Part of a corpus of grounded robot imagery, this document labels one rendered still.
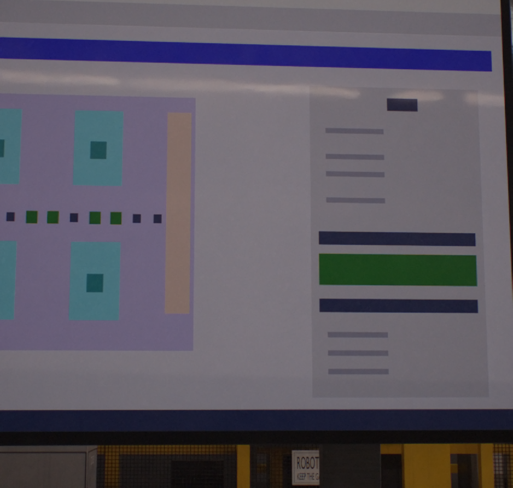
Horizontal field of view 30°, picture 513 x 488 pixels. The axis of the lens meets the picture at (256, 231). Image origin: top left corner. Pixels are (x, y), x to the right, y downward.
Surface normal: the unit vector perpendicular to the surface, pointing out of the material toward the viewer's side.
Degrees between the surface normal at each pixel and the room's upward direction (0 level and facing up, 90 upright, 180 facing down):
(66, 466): 90
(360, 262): 90
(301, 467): 90
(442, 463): 90
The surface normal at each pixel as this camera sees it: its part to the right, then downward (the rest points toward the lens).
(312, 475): 0.01, -0.15
